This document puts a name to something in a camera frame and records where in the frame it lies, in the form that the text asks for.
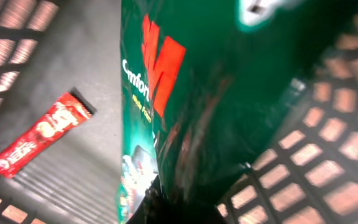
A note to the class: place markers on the green 3M gloves packet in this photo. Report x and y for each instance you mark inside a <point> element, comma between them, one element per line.
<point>205,87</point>

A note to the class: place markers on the red coffee stick sachet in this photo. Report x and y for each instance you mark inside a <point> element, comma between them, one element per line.
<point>69,111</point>

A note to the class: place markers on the grey plastic basket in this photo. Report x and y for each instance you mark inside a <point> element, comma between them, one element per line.
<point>307,174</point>

